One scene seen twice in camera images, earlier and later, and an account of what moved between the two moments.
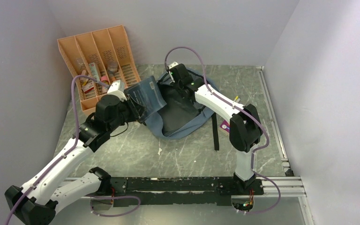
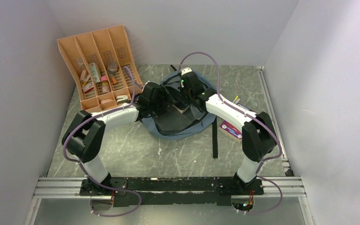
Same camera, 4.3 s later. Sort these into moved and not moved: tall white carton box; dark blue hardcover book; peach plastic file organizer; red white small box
Moved: dark blue hardcover book
Not moved: peach plastic file organizer; tall white carton box; red white small box
